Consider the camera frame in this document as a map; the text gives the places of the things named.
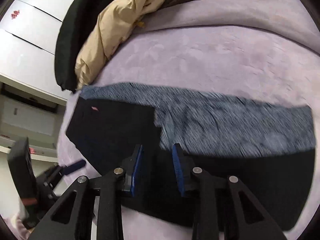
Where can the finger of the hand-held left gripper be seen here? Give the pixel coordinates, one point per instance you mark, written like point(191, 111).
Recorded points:
point(75, 166)

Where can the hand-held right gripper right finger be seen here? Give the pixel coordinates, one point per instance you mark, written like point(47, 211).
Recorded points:
point(178, 172)

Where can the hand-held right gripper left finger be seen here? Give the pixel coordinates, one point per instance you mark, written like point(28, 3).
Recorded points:
point(136, 170)

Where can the black pants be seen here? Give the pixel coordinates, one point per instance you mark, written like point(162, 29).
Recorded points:
point(112, 135)

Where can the white shelf unit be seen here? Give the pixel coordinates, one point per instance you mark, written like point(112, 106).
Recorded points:
point(27, 120)

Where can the lavender blanket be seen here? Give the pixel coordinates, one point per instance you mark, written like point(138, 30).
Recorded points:
point(200, 55)

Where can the white wardrobe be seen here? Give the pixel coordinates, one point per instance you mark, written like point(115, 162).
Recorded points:
point(32, 35)

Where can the black jacket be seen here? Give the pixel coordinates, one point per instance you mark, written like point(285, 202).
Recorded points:
point(72, 30)

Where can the beige jacket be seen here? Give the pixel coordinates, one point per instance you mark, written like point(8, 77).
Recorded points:
point(112, 35)

